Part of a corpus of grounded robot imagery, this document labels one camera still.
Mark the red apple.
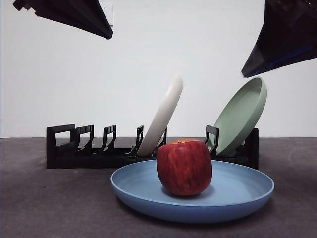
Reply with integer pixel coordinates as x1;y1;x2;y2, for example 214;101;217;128
157;138;213;197

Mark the blue plate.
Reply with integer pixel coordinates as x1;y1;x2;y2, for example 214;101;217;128
110;159;275;225

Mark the pale green plate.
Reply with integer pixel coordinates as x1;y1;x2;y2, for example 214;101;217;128
212;76;268;157

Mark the cream white plate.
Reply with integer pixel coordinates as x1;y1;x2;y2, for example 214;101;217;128
136;74;184;157

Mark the black plate rack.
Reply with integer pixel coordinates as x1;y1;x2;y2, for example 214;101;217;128
46;123;260;171

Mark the white wall socket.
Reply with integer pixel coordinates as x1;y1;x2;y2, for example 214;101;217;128
100;3;114;27

